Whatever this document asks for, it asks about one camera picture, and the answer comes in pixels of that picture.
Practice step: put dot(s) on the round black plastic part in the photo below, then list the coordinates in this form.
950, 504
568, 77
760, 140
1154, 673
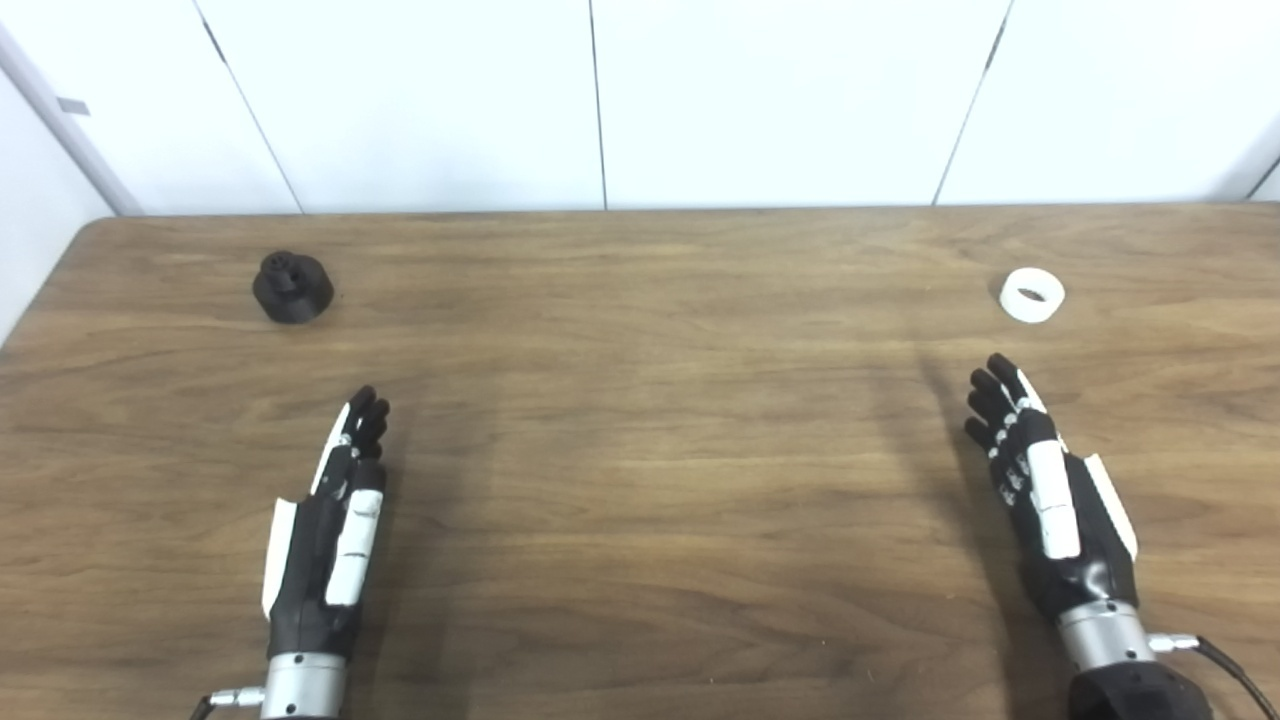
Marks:
292, 290

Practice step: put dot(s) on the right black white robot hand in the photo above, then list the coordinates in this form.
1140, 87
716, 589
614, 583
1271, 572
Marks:
1075, 540

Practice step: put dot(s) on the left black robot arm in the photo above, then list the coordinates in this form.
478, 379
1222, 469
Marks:
303, 690

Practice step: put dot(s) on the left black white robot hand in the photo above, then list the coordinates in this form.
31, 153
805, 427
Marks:
310, 560

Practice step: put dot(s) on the grey wall corner trim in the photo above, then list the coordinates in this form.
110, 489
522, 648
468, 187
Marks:
70, 130

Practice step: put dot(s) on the small grey trim tag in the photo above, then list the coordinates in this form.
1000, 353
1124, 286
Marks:
73, 106

